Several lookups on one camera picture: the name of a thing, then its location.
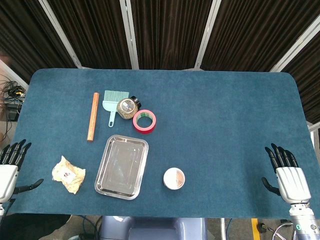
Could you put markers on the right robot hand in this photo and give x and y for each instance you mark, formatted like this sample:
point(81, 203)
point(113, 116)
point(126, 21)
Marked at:
point(293, 178)

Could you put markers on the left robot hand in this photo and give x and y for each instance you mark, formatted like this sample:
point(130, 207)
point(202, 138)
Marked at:
point(7, 175)

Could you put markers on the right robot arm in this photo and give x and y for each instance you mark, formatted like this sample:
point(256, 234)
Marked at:
point(301, 220)

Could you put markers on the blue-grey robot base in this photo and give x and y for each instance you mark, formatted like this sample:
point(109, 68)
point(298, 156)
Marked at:
point(153, 228)

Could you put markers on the cream-yellow wrapper packet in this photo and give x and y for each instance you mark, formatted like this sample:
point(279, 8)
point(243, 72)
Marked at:
point(69, 175)

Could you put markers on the stainless steel tray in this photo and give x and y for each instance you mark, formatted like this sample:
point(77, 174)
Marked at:
point(121, 167)

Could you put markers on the wooden rolling pin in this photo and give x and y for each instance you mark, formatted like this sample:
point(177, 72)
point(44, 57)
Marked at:
point(92, 116)

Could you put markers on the round white tin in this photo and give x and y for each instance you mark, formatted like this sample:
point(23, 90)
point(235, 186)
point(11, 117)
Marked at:
point(174, 178)

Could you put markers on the blue table mat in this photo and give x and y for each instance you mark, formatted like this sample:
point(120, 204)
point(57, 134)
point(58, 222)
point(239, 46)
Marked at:
point(175, 140)

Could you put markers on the teal plastic brush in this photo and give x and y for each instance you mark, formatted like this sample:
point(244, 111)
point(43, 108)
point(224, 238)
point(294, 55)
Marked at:
point(113, 103)

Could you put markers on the glass spice jar black lid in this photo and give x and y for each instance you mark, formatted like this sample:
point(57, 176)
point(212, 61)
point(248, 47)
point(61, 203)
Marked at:
point(128, 107)

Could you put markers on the red tape roll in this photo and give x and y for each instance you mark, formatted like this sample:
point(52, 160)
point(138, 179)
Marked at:
point(144, 121)

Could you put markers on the dark curtain backdrop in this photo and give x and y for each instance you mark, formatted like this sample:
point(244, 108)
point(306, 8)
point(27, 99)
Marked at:
point(160, 32)

